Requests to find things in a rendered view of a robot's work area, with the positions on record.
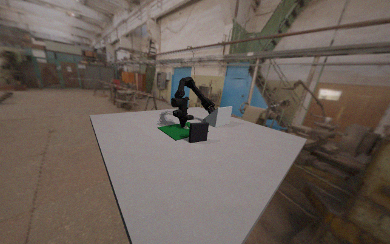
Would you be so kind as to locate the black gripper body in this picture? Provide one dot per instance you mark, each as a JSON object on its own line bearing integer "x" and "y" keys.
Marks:
{"x": 185, "y": 114}

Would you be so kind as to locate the green circuit board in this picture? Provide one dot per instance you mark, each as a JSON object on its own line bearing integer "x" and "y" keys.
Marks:
{"x": 175, "y": 131}

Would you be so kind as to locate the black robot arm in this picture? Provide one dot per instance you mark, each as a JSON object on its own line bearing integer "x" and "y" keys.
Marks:
{"x": 179, "y": 101}

